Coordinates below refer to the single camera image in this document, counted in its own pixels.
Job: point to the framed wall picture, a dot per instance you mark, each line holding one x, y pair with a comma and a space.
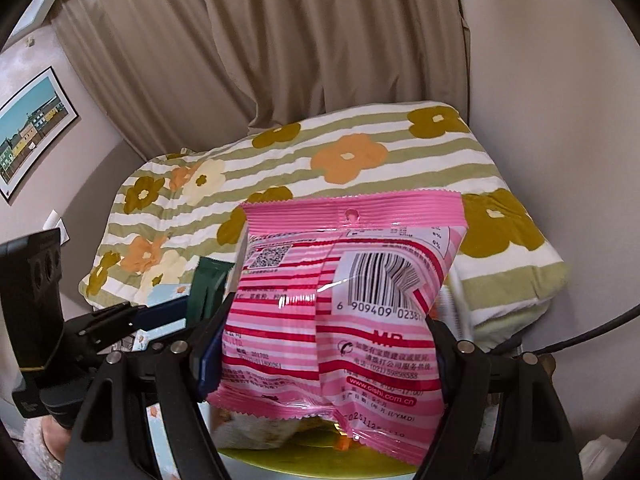
30, 135

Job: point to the white wall socket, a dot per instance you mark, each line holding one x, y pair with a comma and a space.
56, 225

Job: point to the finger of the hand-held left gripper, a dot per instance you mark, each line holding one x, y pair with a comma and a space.
92, 352
165, 312

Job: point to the beige curtain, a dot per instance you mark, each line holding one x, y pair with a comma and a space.
250, 35

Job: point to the white cloth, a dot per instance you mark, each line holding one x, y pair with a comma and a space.
605, 460

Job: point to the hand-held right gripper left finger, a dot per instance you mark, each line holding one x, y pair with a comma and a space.
207, 360

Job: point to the green cardboard box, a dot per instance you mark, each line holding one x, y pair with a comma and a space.
310, 442

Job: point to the dark green snack packet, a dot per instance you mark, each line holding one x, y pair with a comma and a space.
210, 285

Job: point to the striped floral pillow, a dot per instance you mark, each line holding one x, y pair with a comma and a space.
400, 160

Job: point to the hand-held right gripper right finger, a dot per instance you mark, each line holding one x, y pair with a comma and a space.
452, 375

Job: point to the pink striped snack packet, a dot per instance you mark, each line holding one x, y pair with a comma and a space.
325, 335

